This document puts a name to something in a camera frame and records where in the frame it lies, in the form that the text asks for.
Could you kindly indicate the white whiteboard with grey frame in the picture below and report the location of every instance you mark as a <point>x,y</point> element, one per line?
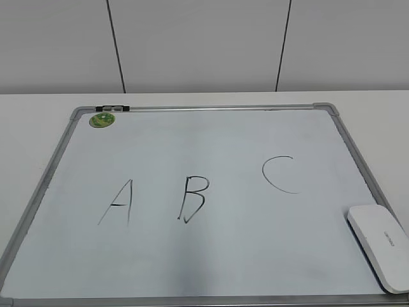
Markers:
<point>197,206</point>

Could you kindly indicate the green round magnet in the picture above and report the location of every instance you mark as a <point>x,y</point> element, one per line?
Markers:
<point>101,120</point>

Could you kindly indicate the white whiteboard eraser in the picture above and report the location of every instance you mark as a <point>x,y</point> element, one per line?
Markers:
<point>384,242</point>

